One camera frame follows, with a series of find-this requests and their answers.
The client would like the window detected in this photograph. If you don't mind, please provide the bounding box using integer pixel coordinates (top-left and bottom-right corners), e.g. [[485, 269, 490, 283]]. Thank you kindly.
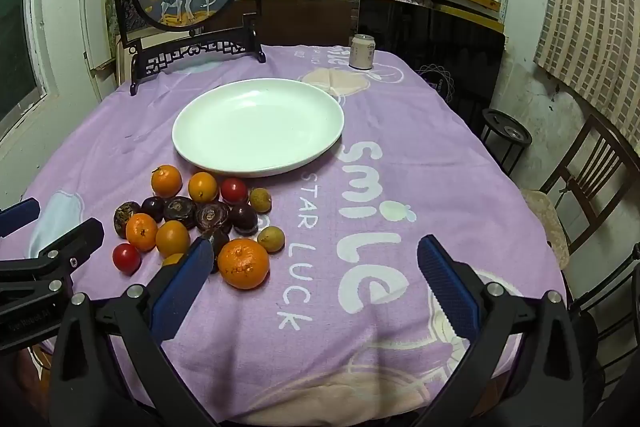
[[0, 0, 51, 138]]

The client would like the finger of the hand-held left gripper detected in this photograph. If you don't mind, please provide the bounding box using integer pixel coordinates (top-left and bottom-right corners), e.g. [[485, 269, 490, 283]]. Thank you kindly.
[[0, 198, 42, 238], [0, 217, 106, 308]]

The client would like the dark brown water chestnut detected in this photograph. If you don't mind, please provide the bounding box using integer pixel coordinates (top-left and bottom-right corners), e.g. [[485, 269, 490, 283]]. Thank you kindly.
[[163, 197, 197, 224], [202, 228, 231, 274], [113, 202, 143, 239], [194, 202, 232, 233]]

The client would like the purple printed tablecloth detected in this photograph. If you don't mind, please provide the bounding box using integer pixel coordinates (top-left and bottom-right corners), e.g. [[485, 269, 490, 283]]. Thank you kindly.
[[0, 44, 571, 427]]

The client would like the beige seat cushion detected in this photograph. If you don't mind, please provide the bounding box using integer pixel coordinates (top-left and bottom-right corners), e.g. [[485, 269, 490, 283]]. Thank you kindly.
[[520, 189, 571, 270]]

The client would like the white plate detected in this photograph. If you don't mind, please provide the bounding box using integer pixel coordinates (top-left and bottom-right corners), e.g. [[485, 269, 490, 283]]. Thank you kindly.
[[172, 78, 346, 178]]

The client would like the beige drink can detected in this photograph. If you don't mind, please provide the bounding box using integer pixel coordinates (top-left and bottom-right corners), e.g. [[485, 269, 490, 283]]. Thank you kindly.
[[348, 34, 376, 70]]

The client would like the red cherry tomato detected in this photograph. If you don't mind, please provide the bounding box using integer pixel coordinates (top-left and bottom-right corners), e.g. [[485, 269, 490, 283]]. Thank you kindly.
[[220, 177, 249, 206], [112, 243, 142, 275]]

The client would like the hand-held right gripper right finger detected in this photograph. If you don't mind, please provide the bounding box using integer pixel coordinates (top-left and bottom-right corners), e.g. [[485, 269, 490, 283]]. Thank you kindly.
[[410, 234, 601, 427]]

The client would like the black round stool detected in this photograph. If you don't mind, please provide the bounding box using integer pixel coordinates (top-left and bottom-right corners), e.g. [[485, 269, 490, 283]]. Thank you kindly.
[[481, 108, 533, 175]]

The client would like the checkered curtain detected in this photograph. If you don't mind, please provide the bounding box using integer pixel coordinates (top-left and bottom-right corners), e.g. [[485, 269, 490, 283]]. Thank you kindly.
[[532, 0, 640, 132]]

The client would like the brown wooden chair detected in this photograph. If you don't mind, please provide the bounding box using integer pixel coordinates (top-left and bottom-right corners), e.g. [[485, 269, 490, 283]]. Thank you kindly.
[[540, 114, 640, 258]]

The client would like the large mandarin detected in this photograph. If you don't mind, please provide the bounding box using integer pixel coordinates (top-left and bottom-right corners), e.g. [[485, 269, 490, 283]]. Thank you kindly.
[[217, 238, 271, 291]]

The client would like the tan longan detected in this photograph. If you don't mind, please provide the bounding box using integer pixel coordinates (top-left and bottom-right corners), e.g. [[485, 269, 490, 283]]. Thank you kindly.
[[257, 226, 286, 253], [249, 188, 273, 214]]

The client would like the black metal chair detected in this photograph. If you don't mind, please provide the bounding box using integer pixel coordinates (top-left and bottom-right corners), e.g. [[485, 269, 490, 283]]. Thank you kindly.
[[570, 242, 640, 358]]

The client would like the dark purple passion fruit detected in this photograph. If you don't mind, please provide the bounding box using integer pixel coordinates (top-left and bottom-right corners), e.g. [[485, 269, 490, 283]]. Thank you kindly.
[[140, 196, 166, 222], [229, 204, 259, 237]]

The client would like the smooth orange fruit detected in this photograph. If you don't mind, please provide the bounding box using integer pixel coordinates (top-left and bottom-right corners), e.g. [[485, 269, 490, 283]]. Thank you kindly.
[[155, 220, 191, 258], [188, 172, 219, 202], [151, 164, 183, 198]]

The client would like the small mandarin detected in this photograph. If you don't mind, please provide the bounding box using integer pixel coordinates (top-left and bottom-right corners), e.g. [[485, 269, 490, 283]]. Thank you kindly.
[[125, 213, 159, 253]]

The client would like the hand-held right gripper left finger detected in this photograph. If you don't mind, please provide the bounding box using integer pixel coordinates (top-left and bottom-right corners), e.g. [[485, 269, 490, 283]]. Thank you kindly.
[[47, 237, 221, 427]]

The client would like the brown wooden board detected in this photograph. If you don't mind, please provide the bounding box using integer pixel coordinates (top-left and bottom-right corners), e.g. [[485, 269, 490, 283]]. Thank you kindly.
[[260, 0, 358, 48]]

